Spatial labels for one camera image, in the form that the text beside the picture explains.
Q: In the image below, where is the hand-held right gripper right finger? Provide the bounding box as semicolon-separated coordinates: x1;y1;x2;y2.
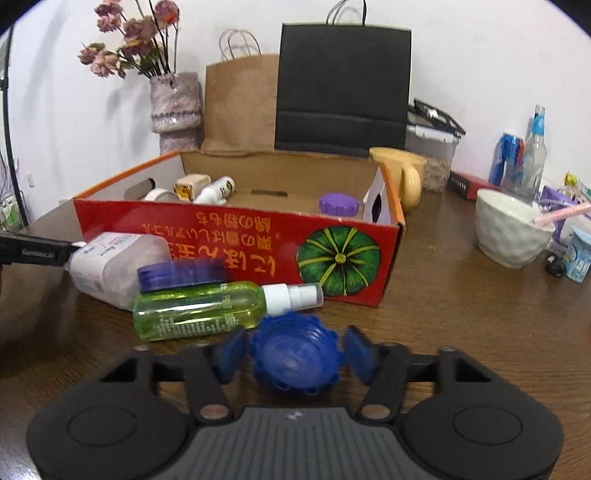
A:
346;327;492;422

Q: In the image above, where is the yellow mug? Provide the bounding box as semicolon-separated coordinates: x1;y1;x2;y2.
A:
369;146;428;213

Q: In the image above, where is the brown paper bag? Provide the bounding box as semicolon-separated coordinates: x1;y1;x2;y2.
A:
201;28;280;156

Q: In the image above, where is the small blue white carton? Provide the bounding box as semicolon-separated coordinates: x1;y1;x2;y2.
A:
564;228;591;284

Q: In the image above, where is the red cardboard box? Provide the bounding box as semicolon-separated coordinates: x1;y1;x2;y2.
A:
73;150;406;308

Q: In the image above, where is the clear glass bottle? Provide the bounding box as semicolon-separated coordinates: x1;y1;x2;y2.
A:
501;104;548;202

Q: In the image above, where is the flat red box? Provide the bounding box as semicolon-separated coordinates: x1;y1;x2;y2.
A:
447;170;502;200

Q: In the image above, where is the pink speckled vase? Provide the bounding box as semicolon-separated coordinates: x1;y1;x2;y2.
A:
150;71;204;156

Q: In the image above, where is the black paper bag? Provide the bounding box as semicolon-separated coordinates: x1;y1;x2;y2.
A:
274;0;413;158

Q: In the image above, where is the small white bottle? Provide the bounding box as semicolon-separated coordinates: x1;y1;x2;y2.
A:
193;176;236;206

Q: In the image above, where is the white bowl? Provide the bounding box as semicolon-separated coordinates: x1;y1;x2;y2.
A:
475;188;557;270

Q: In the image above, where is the wire rack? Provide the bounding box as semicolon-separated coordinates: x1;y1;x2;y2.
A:
0;193;22;232

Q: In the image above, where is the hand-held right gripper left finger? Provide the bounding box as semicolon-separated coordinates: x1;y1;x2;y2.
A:
99;329;247;423

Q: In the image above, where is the white tape roll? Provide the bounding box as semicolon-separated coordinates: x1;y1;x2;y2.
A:
143;188;181;203

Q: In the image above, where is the clear container with black lid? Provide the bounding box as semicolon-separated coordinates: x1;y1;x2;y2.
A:
406;97;467;194

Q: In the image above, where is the purple ribbed lid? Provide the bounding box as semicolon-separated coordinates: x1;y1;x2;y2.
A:
318;192;361;217

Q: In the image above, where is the blue drink can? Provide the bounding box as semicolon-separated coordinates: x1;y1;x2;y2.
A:
489;132;526;186

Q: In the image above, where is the white plastic bottle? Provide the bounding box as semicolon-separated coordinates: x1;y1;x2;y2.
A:
68;233;172;311

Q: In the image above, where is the dried pink rose bouquet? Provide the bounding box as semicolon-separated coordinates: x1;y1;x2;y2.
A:
77;0;181;80

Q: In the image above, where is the green spray bottle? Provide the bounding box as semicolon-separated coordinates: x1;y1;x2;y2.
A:
132;280;324;343

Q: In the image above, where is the pink spoon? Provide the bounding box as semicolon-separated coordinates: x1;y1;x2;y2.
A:
533;202;591;227

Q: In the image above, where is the colourful snack packet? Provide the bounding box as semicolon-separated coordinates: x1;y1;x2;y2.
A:
560;172;591;205

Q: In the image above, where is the blue ribbed lid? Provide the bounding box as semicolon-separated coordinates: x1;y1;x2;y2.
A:
251;313;341;398

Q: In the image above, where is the cream cube charger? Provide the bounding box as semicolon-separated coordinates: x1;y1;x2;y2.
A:
173;173;212;204

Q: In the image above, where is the purple blue jar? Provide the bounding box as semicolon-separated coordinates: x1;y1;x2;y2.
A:
137;258;232;294

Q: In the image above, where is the purple packet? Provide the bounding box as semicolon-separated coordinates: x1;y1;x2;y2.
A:
539;184;579;209

